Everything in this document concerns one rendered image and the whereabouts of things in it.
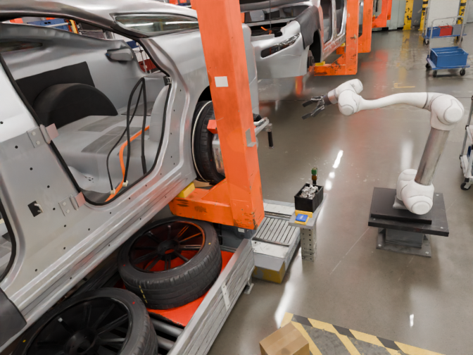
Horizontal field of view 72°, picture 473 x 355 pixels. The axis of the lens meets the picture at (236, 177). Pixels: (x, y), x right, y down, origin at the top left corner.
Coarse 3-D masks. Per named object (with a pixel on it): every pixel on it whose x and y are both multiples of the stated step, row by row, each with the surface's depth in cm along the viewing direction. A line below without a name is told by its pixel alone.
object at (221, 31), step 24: (216, 0) 148; (216, 24) 154; (240, 24) 163; (216, 48) 160; (240, 48) 165; (216, 72) 166; (240, 72) 168; (216, 96) 173; (240, 96) 170; (216, 120) 181; (240, 120) 174; (240, 144) 181; (240, 168) 190; (240, 192) 199; (240, 216) 208; (264, 216) 219
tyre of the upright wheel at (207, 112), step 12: (204, 108) 240; (192, 120) 237; (204, 120) 232; (192, 132) 234; (204, 132) 229; (204, 144) 230; (192, 156) 237; (204, 156) 233; (204, 168) 238; (204, 180) 255; (216, 180) 248
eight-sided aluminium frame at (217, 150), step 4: (216, 136) 232; (216, 140) 230; (216, 144) 229; (216, 148) 234; (216, 152) 234; (220, 152) 231; (216, 156) 235; (220, 156) 233; (216, 160) 236; (220, 160) 235; (216, 164) 238; (220, 164) 241; (216, 168) 240; (220, 168) 238; (224, 168) 237; (220, 172) 241; (224, 172) 239
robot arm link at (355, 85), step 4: (352, 80) 207; (356, 80) 206; (344, 84) 210; (348, 84) 207; (352, 84) 206; (356, 84) 205; (360, 84) 205; (336, 88) 214; (340, 88) 210; (344, 88) 206; (348, 88) 205; (352, 88) 205; (356, 88) 205; (360, 88) 205; (336, 92) 212; (340, 92) 208; (356, 92) 207
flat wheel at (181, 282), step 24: (144, 240) 227; (168, 240) 219; (192, 240) 237; (216, 240) 209; (120, 264) 201; (144, 264) 229; (168, 264) 198; (192, 264) 191; (216, 264) 206; (144, 288) 186; (168, 288) 186; (192, 288) 192
